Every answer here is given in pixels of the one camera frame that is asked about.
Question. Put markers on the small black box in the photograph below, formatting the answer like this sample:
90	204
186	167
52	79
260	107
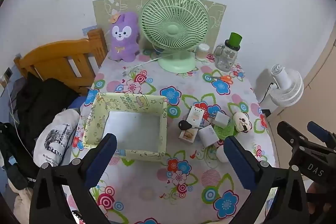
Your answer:
265	111

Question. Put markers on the green desk fan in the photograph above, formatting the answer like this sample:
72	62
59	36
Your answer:
173	29

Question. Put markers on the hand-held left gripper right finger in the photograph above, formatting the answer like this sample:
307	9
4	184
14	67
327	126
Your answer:
236	158

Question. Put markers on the beige cloth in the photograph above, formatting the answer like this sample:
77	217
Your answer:
22	203

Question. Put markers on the beige door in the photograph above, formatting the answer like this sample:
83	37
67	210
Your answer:
315	82

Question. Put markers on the white printed bag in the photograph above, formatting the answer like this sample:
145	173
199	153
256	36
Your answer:
57	134

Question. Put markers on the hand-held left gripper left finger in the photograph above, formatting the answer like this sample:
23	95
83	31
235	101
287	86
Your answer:
105	151

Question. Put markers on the floral tablecloth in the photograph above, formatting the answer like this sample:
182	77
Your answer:
157	187

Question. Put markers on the white wall fan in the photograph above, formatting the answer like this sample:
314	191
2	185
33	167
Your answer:
287	87

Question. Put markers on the blue paper sheet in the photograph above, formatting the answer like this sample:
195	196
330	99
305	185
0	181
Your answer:
89	29

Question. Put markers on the glass mug with green lid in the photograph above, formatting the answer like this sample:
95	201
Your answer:
227	58

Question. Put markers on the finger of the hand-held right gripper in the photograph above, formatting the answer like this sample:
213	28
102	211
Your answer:
288	133
319	130

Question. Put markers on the yellow cartoon printed box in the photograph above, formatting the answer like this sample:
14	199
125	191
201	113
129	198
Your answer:
136	132

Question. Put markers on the small white charger cube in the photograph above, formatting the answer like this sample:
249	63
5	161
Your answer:
220	118

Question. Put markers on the cotton swab jar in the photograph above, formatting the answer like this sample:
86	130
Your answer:
202	52

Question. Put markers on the green perforated panda case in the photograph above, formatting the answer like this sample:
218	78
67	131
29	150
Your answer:
225	130

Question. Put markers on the white remote control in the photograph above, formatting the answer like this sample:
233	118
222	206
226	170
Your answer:
196	115

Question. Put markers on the purple plush toy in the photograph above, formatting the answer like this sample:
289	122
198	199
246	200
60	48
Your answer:
123	43

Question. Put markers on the tall white charger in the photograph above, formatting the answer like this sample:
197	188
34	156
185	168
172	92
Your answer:
208	136

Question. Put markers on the black car key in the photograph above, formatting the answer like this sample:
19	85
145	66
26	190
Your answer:
184	125

